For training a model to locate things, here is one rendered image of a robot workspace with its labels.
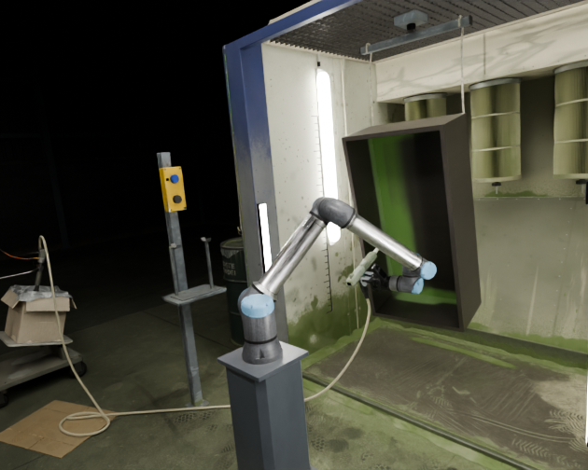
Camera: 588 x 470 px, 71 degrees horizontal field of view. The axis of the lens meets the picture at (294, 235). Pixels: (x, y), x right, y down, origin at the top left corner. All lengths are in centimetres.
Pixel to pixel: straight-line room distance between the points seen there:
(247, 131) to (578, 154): 211
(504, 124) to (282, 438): 255
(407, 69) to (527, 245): 165
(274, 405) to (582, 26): 277
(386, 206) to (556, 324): 139
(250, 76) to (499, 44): 171
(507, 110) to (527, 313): 145
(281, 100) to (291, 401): 190
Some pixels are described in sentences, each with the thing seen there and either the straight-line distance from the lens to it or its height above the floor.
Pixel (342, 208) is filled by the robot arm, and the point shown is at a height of 128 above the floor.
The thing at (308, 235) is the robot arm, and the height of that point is 115.
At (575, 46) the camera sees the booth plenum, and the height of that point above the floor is 207.
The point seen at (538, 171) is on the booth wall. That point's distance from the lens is 370.
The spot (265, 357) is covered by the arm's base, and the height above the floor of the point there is 67.
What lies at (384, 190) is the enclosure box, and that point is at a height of 128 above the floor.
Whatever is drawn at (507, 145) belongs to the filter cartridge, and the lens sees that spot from 341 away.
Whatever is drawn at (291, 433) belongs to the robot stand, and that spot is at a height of 29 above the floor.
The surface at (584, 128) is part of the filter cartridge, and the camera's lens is 325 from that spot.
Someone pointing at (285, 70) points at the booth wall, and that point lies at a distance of 300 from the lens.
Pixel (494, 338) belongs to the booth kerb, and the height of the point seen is 13.
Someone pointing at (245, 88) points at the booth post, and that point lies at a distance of 274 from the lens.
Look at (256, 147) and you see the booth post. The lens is 272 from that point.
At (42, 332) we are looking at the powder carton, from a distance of 365.
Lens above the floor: 149
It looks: 9 degrees down
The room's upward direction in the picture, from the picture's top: 5 degrees counter-clockwise
